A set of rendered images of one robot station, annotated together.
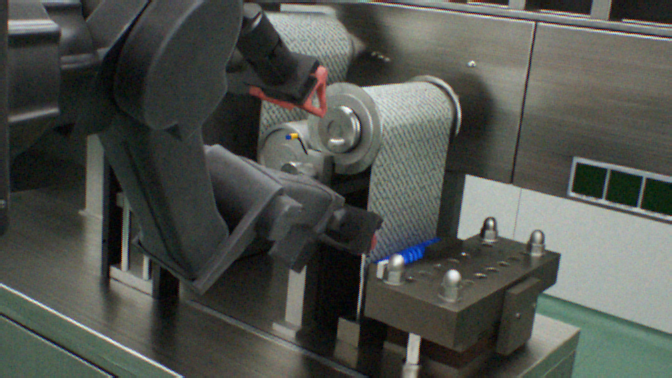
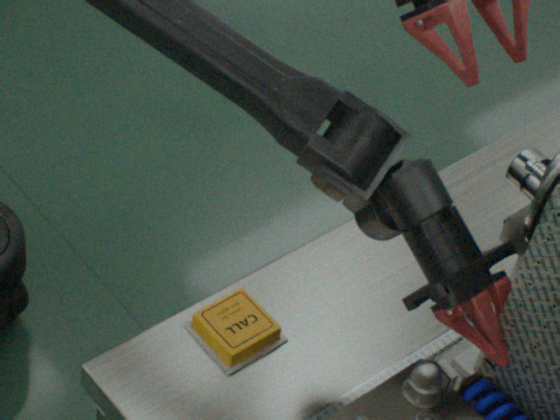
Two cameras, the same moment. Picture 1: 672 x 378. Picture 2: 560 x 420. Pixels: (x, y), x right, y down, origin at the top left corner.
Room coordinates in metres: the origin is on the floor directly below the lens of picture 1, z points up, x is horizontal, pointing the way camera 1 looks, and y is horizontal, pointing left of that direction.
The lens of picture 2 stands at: (1.17, -0.84, 1.98)
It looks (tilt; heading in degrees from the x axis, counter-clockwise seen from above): 48 degrees down; 98
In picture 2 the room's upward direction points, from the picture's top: 10 degrees clockwise
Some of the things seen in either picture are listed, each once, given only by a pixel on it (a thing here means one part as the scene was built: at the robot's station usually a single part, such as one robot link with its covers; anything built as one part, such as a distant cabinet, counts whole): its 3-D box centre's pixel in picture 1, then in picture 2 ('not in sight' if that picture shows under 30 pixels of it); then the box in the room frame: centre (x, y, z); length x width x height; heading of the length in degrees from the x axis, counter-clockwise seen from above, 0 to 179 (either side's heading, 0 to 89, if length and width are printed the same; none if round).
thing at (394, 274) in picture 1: (395, 267); (425, 378); (1.23, -0.11, 1.05); 0.04 x 0.04 x 0.04
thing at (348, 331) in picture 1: (394, 309); not in sight; (1.38, -0.13, 0.92); 0.28 x 0.04 x 0.04; 145
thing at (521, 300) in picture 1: (520, 315); not in sight; (1.30, -0.33, 0.96); 0.10 x 0.03 x 0.11; 145
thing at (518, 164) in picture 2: (293, 173); (527, 169); (1.27, 0.07, 1.18); 0.04 x 0.02 x 0.04; 55
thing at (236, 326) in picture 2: not in sight; (236, 326); (1.03, 0.00, 0.91); 0.07 x 0.07 x 0.02; 55
